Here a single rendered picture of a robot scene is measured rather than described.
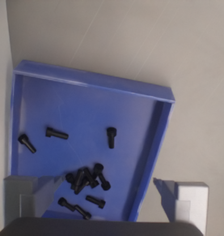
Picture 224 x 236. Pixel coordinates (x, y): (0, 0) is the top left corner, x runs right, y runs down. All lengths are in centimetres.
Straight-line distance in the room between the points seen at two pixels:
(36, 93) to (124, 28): 7
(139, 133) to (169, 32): 7
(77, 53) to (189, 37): 7
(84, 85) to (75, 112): 4
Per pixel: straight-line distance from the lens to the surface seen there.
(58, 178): 16
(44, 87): 21
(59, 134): 22
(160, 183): 16
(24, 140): 23
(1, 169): 26
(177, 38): 20
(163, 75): 21
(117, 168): 24
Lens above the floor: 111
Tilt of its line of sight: 62 degrees down
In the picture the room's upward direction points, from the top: 176 degrees counter-clockwise
